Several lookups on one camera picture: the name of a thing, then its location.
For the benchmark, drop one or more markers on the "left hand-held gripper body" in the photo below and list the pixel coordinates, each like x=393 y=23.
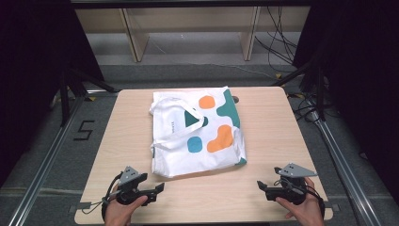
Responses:
x=128 y=186

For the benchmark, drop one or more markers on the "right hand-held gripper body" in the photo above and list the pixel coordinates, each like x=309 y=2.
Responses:
x=290 y=185

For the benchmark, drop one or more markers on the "white tote bag coloured shapes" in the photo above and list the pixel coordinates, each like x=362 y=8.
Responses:
x=175 y=157

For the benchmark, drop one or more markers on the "person's left hand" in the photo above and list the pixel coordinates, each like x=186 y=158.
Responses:
x=122 y=210

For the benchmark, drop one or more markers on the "person's right hand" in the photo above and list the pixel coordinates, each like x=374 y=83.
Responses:
x=309 y=208

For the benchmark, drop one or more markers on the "yellow tape piece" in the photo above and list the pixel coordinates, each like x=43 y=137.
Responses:
x=91 y=98
x=278 y=76

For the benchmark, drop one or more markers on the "black tripod stand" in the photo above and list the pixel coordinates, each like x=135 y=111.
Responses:
x=73 y=91
x=318 y=91

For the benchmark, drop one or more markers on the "black curtain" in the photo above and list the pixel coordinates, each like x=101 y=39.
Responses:
x=31 y=78
x=360 y=78

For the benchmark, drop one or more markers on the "light wooden bench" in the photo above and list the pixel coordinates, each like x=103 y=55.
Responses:
x=188 y=19

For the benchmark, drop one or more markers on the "aluminium floor rail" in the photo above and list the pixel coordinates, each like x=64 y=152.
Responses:
x=47 y=163
x=342 y=163

